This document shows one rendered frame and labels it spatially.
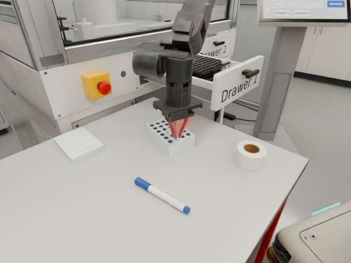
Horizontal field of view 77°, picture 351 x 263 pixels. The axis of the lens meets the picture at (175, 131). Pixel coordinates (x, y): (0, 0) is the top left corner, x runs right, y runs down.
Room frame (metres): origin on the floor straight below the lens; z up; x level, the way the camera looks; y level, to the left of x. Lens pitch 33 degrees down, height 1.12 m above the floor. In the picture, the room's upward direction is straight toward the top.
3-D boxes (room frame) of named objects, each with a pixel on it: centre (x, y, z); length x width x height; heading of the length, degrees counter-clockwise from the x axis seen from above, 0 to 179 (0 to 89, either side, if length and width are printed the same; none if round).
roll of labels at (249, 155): (0.43, -0.18, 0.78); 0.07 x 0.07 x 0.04
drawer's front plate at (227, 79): (0.69, -0.21, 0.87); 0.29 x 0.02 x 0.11; 138
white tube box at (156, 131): (0.52, 0.02, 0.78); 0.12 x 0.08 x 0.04; 35
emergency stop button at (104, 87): (0.63, 0.21, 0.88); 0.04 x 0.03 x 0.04; 138
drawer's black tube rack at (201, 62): (0.83, -0.06, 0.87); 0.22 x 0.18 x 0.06; 48
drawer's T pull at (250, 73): (0.68, -0.23, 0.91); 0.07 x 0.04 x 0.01; 138
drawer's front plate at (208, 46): (1.14, -0.18, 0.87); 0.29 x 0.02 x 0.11; 138
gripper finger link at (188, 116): (0.47, 0.00, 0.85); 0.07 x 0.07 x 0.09; 32
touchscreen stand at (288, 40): (1.55, -0.76, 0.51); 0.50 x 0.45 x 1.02; 176
